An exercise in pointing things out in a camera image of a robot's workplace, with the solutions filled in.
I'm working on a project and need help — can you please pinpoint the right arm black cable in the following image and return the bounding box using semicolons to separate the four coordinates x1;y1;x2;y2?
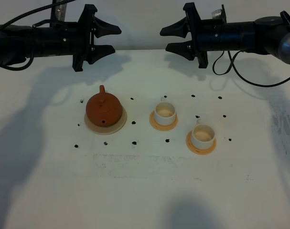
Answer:
212;50;290;87

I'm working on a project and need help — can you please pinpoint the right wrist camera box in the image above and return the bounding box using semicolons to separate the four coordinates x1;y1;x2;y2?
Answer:
212;4;226;23

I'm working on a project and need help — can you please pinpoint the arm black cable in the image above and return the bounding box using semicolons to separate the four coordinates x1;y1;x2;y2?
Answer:
212;50;290;87
0;0;74;72

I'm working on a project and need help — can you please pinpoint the beige round teapot saucer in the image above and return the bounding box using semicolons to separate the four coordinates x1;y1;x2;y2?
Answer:
84;109;127;135

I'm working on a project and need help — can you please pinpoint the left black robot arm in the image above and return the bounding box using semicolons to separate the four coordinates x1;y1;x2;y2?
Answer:
0;0;121;72

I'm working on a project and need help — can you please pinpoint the brown clay teapot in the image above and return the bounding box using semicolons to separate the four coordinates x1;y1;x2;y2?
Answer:
86;85;123;127

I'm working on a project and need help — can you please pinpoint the white teacup near teapot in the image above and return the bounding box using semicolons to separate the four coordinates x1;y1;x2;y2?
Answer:
154;97;177;126

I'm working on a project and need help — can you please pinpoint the white teacup far right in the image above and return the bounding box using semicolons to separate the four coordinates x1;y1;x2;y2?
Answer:
191;119;215;150

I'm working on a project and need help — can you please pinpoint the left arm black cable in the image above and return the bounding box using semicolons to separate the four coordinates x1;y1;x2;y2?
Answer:
0;0;74;72

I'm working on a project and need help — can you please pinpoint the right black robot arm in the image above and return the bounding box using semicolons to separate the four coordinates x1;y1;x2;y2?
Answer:
160;3;290;68

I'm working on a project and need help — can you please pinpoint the orange coaster far right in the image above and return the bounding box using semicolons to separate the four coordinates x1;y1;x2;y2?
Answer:
186;131;217;155

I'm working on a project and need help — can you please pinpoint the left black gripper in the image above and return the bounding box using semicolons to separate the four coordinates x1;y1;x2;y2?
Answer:
35;4;122;72

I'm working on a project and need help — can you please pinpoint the orange coaster near teapot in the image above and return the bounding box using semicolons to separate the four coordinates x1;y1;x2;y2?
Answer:
149;111;178;131

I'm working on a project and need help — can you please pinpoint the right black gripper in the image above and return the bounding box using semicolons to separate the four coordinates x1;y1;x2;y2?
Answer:
160;2;255;69

